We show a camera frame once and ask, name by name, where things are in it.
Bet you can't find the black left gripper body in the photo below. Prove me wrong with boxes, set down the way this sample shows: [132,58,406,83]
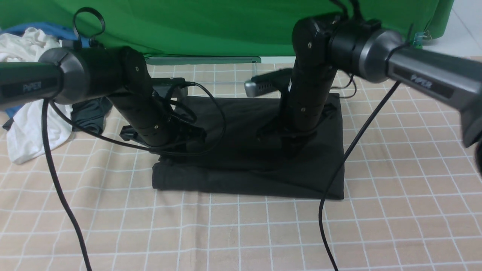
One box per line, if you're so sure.
[107,88,207,157]

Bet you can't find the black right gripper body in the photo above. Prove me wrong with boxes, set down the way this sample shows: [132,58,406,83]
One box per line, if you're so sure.
[256,72,336,158]

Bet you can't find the dark gray long-sleeve shirt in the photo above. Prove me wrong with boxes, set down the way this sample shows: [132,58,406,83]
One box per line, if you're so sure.
[152,94,344,200]

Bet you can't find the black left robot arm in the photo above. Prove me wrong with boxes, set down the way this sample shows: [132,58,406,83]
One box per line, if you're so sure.
[1,47,206,164]

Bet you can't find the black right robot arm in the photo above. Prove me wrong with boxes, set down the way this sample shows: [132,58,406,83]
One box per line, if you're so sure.
[245,12,481,171]

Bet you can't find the white crumpled shirt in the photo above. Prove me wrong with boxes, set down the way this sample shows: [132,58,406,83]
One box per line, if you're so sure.
[0,27,73,164]

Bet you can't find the dark teal crumpled garment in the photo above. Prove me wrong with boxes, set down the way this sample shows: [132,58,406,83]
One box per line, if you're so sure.
[3,97,113,135]

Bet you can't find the green backdrop cloth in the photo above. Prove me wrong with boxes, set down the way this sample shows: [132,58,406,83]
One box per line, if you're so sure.
[1,0,453,62]

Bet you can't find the blue crumpled garment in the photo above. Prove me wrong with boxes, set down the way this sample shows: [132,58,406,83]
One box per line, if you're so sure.
[0,22,91,119]

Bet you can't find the metal binder clip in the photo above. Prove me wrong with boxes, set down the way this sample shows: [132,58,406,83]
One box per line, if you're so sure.
[412,31,432,49]

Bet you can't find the beige checkered tablecloth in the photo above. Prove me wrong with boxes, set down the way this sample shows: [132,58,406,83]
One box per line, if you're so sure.
[0,86,482,271]

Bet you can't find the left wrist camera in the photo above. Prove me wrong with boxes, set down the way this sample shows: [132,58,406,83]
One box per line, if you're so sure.
[152,78,188,100]

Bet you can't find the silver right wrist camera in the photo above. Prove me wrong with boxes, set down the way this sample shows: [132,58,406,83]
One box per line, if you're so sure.
[244,68,292,97]

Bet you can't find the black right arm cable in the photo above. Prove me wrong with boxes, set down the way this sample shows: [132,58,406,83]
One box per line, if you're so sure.
[318,0,413,271]

